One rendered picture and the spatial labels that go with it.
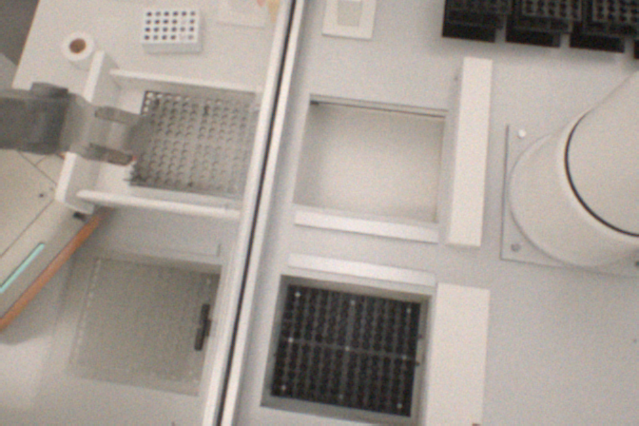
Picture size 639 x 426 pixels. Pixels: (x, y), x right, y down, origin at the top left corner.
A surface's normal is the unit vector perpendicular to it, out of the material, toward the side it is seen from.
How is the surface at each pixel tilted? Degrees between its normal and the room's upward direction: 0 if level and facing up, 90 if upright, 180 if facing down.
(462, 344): 0
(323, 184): 0
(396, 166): 0
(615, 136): 83
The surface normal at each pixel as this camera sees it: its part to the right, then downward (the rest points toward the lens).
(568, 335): -0.03, -0.25
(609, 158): -1.00, 0.00
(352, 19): -0.14, 0.96
